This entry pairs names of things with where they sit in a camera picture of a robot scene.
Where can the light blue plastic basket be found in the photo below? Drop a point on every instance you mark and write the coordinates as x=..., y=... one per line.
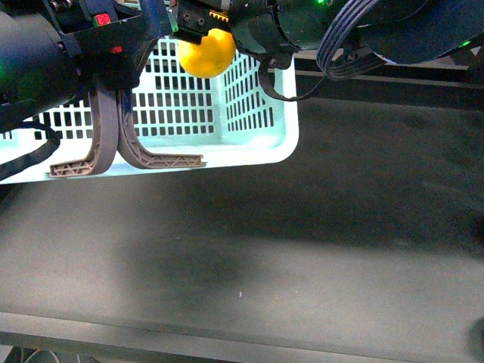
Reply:
x=171, y=122

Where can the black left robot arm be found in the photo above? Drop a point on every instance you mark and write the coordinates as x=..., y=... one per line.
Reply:
x=54, y=52

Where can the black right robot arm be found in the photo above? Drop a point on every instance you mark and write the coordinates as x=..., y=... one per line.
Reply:
x=399, y=32

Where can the yellow mango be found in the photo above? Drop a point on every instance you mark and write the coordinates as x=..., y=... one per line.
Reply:
x=211, y=57

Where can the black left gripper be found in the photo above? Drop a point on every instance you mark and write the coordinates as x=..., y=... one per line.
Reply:
x=109, y=40

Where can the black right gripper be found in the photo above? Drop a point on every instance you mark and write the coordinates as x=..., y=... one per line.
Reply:
x=256, y=26

